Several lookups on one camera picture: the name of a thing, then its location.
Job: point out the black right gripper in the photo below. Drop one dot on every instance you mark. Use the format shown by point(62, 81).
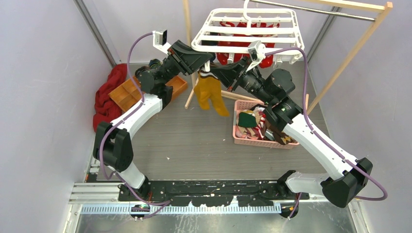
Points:
point(229, 75)

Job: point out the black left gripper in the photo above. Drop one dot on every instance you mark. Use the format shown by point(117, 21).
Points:
point(186, 59)

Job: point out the brown yellow argyle sock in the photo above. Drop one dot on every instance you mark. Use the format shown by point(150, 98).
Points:
point(274, 134)

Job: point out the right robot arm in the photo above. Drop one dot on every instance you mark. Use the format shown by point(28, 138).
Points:
point(345, 175)

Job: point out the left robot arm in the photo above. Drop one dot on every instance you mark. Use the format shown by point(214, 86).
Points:
point(112, 146)

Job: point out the white clip sock hanger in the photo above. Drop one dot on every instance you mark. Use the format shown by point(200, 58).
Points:
point(276, 28)

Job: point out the metal hanger rod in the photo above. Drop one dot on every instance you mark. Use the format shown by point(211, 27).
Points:
point(312, 10)

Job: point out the red snowflake christmas sock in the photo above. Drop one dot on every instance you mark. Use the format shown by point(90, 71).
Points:
point(223, 57)

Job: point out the pink laundry basket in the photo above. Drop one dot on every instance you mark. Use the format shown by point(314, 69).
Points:
point(245, 105)

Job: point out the green sock in basket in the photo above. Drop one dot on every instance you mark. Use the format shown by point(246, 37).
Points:
point(246, 120)

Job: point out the red white striped sock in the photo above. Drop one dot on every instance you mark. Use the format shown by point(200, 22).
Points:
point(257, 132)

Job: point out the red cloth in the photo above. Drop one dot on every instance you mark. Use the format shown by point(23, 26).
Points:
point(105, 108)

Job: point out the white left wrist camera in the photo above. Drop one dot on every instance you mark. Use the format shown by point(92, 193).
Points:
point(160, 41)

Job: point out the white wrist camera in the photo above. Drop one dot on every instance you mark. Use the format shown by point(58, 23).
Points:
point(160, 41)
point(256, 52)

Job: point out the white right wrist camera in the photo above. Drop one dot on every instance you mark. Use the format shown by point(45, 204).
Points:
point(256, 52)

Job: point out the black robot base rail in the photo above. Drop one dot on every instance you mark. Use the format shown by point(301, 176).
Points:
point(211, 193)

